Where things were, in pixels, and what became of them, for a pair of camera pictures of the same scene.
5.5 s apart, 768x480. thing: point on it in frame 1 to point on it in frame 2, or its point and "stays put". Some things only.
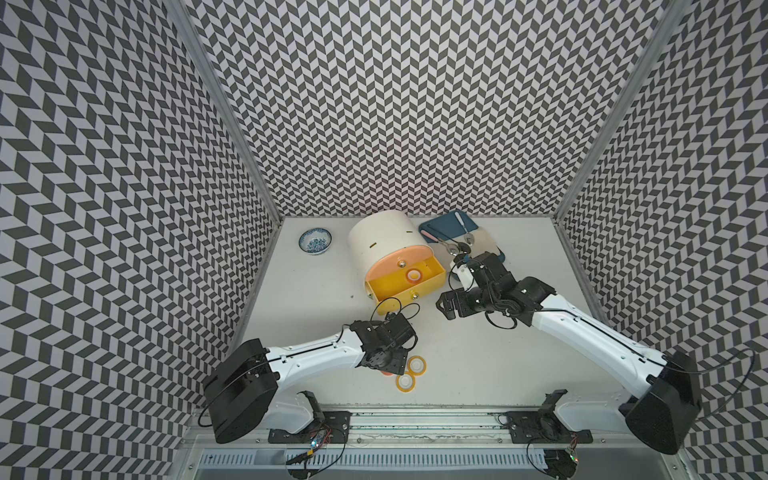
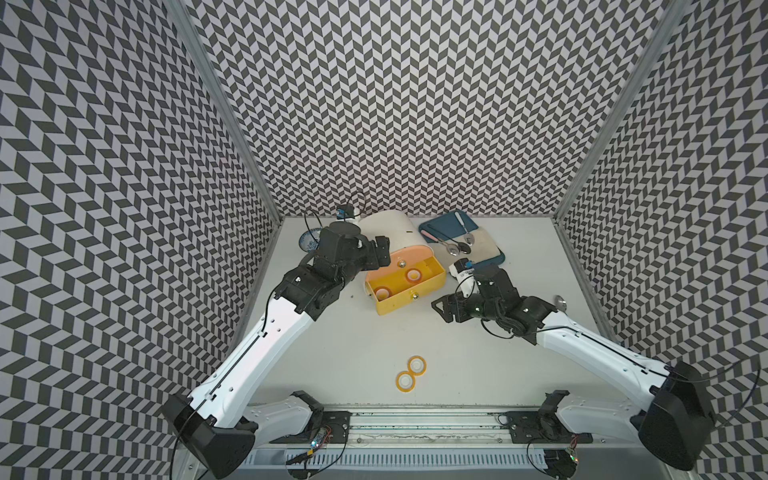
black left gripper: x=397 y=366 to x=368 y=247
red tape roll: x=414 y=276 stays put
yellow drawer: x=389 y=291 stays put
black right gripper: x=460 y=296 stays put
